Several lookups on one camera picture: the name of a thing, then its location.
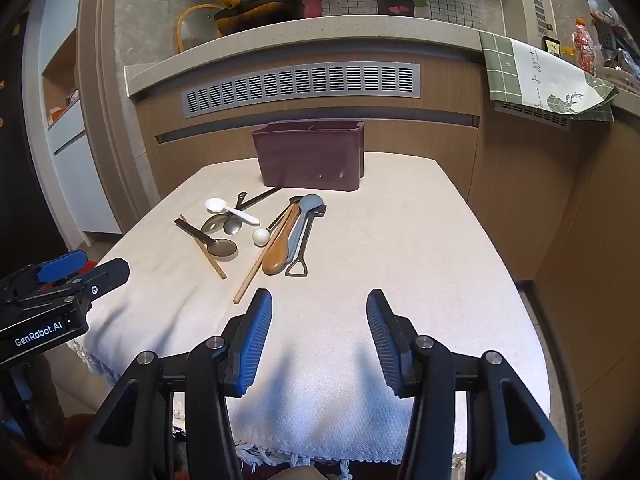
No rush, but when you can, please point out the dark pan with yellow handle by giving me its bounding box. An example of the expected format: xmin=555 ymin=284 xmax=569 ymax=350
xmin=190 ymin=0 xmax=306 ymax=37

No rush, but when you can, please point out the red-wrapped bottle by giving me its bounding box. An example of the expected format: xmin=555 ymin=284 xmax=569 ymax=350
xmin=572 ymin=18 xmax=597 ymax=74

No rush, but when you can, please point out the light blue shelf cabinet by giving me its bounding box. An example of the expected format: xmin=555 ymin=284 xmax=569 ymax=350
xmin=21 ymin=0 xmax=124 ymax=247

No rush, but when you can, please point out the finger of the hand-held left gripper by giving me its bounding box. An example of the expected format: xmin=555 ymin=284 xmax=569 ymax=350
xmin=74 ymin=258 xmax=131 ymax=312
xmin=34 ymin=249 xmax=87 ymax=284

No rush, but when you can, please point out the metal grater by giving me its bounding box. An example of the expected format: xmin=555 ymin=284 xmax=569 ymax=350
xmin=593 ymin=9 xmax=623 ymax=53

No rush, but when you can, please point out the green checked cloth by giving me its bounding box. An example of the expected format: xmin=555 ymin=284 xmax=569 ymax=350
xmin=478 ymin=30 xmax=620 ymax=124

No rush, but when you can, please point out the pink plastic basket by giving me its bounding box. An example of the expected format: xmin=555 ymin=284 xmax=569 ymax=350
xmin=602 ymin=65 xmax=640 ymax=94

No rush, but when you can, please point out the white plastic spoon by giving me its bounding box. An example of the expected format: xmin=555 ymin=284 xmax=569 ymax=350
xmin=204 ymin=197 xmax=261 ymax=226

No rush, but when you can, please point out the white ball-tipped utensil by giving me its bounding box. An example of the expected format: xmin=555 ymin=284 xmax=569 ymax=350
xmin=252 ymin=196 xmax=304 ymax=247

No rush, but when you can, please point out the metal spoon with smiley handle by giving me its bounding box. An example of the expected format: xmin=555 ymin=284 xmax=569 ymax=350
xmin=223 ymin=192 xmax=248 ymax=235

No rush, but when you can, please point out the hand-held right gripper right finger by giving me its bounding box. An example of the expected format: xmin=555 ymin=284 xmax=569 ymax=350
xmin=366 ymin=290 xmax=586 ymax=480

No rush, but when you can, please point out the black-handled metal spoon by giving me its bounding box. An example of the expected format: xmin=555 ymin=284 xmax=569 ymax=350
xmin=201 ymin=187 xmax=282 ymax=234
xmin=174 ymin=218 xmax=239 ymax=261

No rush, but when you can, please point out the black shovel-handled spoon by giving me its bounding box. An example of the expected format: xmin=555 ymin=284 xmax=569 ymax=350
xmin=285 ymin=203 xmax=328 ymax=279

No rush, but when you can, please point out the glass lid with yellow rim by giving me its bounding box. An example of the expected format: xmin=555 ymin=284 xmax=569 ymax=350
xmin=175 ymin=4 xmax=227 ymax=54

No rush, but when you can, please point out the wooden kitchen cabinet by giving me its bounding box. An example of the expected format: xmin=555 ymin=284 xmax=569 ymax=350
xmin=134 ymin=50 xmax=640 ymax=411

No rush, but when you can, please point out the wooden spoon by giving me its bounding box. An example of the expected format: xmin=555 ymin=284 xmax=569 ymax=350
xmin=262 ymin=203 xmax=301 ymax=277

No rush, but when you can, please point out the wooden chopstick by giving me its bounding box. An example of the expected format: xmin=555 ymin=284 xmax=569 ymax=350
xmin=233 ymin=202 xmax=296 ymax=305
xmin=179 ymin=215 xmax=227 ymax=280

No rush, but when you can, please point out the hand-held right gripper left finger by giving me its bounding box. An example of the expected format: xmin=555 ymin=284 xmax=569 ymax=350
xmin=65 ymin=288 xmax=273 ymax=480

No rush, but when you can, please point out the grey spoon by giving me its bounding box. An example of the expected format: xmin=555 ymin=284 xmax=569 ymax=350
xmin=286 ymin=194 xmax=324 ymax=266

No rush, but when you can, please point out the maroon plastic utensil container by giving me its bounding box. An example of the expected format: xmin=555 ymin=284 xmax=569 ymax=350
xmin=251 ymin=119 xmax=366 ymax=192

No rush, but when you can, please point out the long grey vent grille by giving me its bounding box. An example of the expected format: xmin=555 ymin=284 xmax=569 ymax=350
xmin=181 ymin=62 xmax=422 ymax=120

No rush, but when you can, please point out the white tablecloth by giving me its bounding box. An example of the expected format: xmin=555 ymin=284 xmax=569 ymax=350
xmin=72 ymin=152 xmax=553 ymax=476

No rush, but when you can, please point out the short grey vent grille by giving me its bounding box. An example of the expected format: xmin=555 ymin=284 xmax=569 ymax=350
xmin=494 ymin=101 xmax=571 ymax=131

